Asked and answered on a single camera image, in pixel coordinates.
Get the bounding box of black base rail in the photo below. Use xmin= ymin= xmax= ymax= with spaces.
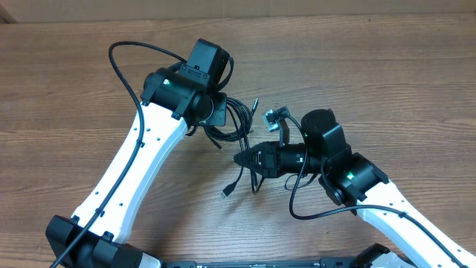
xmin=162 ymin=257 xmax=359 ymax=268

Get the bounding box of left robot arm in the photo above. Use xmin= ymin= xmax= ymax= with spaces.
xmin=45 ymin=39 xmax=233 ymax=268

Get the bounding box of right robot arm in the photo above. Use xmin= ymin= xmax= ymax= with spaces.
xmin=234 ymin=107 xmax=475 ymax=267

